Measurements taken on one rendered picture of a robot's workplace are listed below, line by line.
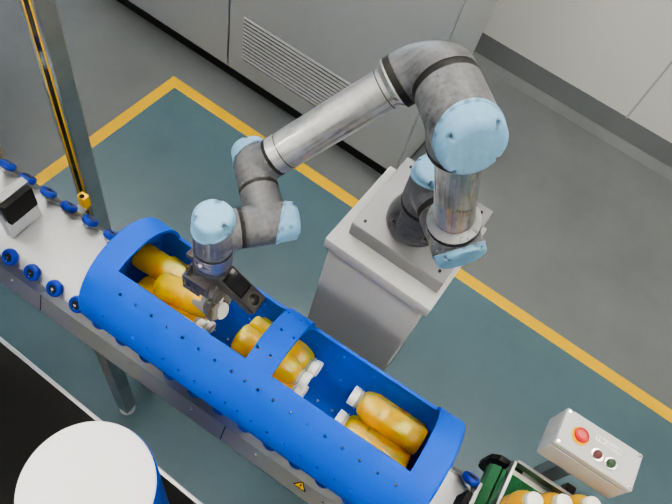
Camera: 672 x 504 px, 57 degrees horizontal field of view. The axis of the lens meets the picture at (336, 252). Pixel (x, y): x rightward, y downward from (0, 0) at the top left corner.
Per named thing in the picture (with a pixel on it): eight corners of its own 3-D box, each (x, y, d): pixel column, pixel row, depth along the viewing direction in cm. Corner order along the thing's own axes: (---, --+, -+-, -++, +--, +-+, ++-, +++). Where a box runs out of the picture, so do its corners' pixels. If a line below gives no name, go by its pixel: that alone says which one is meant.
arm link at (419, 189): (440, 176, 153) (456, 141, 141) (458, 222, 147) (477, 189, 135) (394, 182, 150) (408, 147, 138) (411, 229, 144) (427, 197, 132)
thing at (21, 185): (35, 210, 171) (21, 176, 158) (46, 218, 171) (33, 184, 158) (6, 234, 166) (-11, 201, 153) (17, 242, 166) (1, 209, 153)
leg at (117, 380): (127, 397, 240) (103, 333, 188) (138, 406, 240) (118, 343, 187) (116, 409, 237) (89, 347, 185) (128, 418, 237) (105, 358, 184)
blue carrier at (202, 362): (162, 259, 169) (159, 194, 146) (437, 445, 155) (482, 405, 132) (84, 334, 153) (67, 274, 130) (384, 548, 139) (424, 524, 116)
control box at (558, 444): (549, 418, 158) (569, 406, 149) (619, 464, 155) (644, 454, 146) (535, 451, 153) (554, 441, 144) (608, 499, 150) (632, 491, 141)
